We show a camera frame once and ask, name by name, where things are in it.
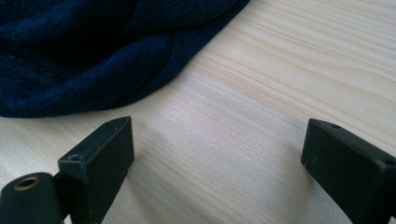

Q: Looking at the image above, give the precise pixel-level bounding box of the navy blue knitted garment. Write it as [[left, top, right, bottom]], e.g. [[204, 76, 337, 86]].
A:
[[0, 0, 252, 119]]

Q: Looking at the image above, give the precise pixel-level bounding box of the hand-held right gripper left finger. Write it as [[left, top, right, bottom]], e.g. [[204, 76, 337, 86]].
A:
[[57, 116, 135, 224]]

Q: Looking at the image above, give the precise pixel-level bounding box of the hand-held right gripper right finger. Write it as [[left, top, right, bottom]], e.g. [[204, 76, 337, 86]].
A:
[[300, 118, 396, 224]]

